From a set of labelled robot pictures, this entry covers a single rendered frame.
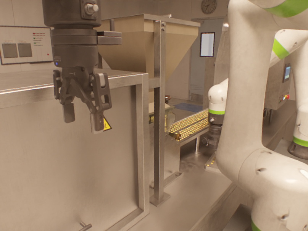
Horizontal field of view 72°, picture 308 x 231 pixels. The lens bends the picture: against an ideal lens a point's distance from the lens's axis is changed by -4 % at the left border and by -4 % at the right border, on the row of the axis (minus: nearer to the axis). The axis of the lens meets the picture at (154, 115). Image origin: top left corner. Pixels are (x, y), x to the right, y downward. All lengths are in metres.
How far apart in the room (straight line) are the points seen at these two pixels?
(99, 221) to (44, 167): 0.29
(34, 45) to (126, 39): 3.90
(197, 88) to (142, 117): 5.38
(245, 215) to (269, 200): 0.24
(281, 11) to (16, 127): 0.55
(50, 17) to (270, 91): 1.61
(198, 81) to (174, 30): 5.17
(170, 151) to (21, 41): 3.90
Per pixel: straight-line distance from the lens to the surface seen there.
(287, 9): 0.43
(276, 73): 1.78
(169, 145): 1.04
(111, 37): 0.42
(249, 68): 0.58
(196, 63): 6.02
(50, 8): 0.38
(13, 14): 4.62
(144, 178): 0.81
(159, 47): 0.77
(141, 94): 0.70
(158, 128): 0.82
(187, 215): 0.93
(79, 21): 0.37
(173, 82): 6.47
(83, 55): 0.38
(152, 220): 0.90
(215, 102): 1.11
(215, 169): 1.21
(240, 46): 0.58
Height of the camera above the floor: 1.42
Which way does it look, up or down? 17 degrees down
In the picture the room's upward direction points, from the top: straight up
